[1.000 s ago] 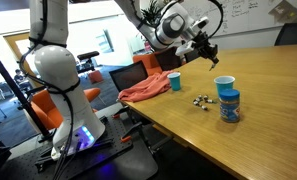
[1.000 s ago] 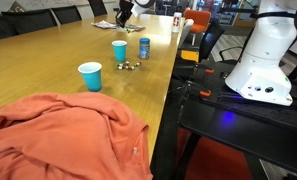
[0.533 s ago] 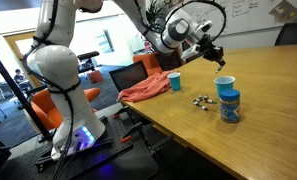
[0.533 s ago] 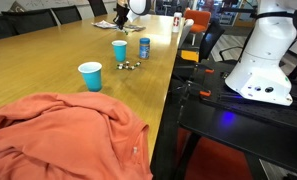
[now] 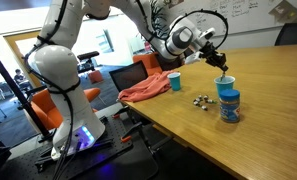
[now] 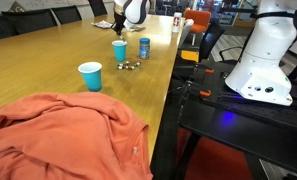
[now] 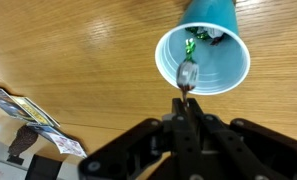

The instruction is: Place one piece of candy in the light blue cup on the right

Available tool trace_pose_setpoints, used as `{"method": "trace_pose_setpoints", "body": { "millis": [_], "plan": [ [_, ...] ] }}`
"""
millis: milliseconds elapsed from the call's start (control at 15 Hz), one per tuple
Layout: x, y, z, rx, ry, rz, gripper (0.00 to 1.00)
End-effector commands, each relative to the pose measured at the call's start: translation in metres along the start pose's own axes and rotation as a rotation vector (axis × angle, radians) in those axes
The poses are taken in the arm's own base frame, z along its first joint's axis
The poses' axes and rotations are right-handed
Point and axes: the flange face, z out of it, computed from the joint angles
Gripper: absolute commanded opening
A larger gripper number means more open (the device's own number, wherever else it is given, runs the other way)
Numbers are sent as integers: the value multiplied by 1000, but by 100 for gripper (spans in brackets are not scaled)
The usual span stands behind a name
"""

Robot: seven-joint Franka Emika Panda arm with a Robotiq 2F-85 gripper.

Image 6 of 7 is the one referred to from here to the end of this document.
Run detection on white conference chair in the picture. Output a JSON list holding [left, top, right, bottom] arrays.
[[177, 18, 195, 50]]

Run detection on blue lidded peanut butter jar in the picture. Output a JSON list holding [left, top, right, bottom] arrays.
[[138, 37, 151, 60]]

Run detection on light blue plastic cup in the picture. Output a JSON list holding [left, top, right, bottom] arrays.
[[111, 40, 128, 63], [77, 61, 103, 93]]

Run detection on yellow box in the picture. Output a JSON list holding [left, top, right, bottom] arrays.
[[180, 49, 200, 63]]

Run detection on orange upholstered chair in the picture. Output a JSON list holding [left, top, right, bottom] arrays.
[[183, 8, 212, 46]]

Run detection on black office chair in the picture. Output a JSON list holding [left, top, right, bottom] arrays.
[[198, 19, 226, 63]]

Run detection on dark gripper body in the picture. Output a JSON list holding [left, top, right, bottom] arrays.
[[111, 11, 127, 35]]

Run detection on black robot cart table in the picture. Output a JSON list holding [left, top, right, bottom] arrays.
[[173, 59, 297, 180]]

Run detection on orange cloth shirt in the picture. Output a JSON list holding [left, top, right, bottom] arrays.
[[0, 91, 154, 180]]

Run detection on papers and magazines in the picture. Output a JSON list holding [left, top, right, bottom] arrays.
[[90, 20, 147, 33]]

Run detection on white can with red letter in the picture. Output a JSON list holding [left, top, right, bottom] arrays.
[[171, 11, 183, 34]]

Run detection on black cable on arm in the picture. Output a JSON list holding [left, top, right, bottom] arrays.
[[254, 9, 297, 38]]

